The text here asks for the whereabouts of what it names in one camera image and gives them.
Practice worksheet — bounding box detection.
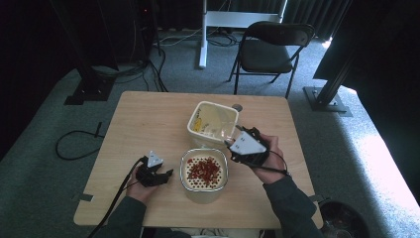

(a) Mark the white desk frame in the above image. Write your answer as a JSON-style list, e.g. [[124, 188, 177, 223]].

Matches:
[[198, 0, 288, 69]]

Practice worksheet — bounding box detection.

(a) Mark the right hand-held gripper cable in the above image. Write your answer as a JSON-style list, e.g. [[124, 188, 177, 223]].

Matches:
[[250, 149, 289, 176]]

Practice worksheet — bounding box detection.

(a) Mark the grey tape strip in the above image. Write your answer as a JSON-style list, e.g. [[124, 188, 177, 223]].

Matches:
[[308, 193, 328, 204], [71, 192, 95, 203]]

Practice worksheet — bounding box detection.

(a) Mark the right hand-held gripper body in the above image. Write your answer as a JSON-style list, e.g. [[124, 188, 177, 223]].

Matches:
[[227, 126, 270, 169]]

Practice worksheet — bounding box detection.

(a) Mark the hand-held gripper cable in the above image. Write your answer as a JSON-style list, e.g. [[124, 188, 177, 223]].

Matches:
[[86, 156, 149, 238], [250, 149, 289, 176]]

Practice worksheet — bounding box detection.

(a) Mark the black round bin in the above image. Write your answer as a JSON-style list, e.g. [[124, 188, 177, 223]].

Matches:
[[318, 199, 371, 238]]

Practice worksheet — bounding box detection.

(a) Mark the black metal stand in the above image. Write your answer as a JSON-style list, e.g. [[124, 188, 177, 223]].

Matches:
[[49, 0, 117, 106], [302, 49, 354, 118]]

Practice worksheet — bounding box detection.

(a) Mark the black equipment tower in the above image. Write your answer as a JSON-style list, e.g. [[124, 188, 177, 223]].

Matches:
[[130, 0, 157, 64]]

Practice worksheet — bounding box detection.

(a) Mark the person's right hand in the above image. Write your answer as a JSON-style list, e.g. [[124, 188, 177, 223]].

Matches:
[[250, 133, 290, 185]]

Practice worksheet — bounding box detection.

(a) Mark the person's left hand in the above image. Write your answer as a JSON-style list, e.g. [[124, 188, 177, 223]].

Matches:
[[125, 172, 157, 206]]

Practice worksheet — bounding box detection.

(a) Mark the yellow scrap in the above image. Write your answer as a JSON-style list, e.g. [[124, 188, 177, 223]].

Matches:
[[192, 112, 203, 133]]

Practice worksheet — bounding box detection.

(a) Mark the white crumpled scrap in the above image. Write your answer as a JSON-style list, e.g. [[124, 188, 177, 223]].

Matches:
[[201, 122, 221, 137]]

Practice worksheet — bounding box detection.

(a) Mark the glass container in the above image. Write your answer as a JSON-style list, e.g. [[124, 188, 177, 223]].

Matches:
[[179, 147, 230, 204]]

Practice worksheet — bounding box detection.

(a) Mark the bundle of black floor cables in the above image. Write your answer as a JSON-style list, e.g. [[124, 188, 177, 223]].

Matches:
[[91, 46, 170, 93]]

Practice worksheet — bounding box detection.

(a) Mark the black looped floor cable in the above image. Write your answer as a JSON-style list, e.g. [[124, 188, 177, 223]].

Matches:
[[54, 121, 106, 162]]

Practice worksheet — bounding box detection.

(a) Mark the pile of red chopped pieces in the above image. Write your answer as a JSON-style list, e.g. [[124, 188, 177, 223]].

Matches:
[[186, 156, 222, 186]]

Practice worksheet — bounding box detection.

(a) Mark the left hand-held gripper cable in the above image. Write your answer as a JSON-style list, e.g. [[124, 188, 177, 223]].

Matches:
[[86, 156, 149, 238]]

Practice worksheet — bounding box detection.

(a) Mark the black folding chair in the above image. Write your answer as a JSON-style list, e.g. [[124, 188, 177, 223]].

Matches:
[[228, 20, 316, 100]]

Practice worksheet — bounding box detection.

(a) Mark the white perforated strainer insert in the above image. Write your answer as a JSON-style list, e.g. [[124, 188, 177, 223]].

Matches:
[[182, 153, 228, 190]]

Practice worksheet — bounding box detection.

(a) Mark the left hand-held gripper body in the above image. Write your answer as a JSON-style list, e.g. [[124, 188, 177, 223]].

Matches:
[[135, 150, 165, 188]]

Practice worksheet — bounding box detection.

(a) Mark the white floor cable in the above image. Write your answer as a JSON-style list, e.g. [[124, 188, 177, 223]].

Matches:
[[154, 27, 203, 48]]

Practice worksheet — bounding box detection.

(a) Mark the cream plastic bin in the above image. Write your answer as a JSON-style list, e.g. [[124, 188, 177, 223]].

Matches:
[[186, 100, 240, 150]]

